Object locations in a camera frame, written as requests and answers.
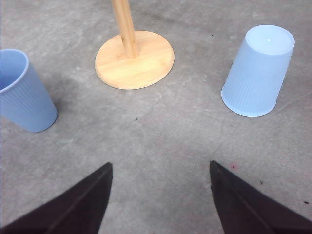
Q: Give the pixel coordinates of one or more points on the wooden mug tree stand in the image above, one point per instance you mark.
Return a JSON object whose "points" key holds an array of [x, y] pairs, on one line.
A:
{"points": [[135, 59]]}

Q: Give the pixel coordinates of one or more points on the blue ribbed cup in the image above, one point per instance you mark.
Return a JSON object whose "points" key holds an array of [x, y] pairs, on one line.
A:
{"points": [[25, 101]]}

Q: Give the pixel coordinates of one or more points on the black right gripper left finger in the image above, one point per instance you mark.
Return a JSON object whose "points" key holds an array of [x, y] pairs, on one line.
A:
{"points": [[78, 210]]}

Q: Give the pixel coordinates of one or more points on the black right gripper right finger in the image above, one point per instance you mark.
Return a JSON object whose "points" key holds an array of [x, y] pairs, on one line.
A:
{"points": [[244, 210]]}

